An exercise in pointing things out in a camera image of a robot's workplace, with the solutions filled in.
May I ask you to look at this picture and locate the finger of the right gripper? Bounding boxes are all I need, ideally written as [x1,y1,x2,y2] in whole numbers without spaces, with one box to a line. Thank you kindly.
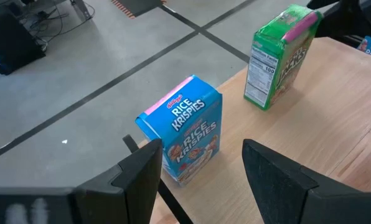
[315,8,371,48]
[306,0,360,10]

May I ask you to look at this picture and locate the black mat orange edge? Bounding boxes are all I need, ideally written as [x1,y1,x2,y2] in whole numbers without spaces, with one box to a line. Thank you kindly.
[110,0,167,19]

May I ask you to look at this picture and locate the green Apple Jacks cereal box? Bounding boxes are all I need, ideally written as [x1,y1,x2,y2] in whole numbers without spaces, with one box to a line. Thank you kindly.
[243,3,324,111]

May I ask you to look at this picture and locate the wooden shelf black metal frame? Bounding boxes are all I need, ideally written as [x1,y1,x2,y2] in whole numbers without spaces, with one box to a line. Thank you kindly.
[122,37,371,224]

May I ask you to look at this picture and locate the grey metal table leg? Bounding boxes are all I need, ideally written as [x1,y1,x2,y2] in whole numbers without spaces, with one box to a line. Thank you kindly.
[70,0,92,21]

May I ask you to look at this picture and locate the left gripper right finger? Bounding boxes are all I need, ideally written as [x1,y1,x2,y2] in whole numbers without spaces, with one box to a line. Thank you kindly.
[242,139,371,224]

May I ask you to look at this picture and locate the black floor cables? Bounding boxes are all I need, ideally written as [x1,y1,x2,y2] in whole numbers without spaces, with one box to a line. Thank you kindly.
[29,0,96,44]

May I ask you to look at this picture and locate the black computer tower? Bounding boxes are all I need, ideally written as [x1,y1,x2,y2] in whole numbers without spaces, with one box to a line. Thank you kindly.
[0,9,46,76]

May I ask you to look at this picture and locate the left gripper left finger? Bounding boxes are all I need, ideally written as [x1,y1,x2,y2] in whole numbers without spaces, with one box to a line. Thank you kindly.
[75,139,164,224]

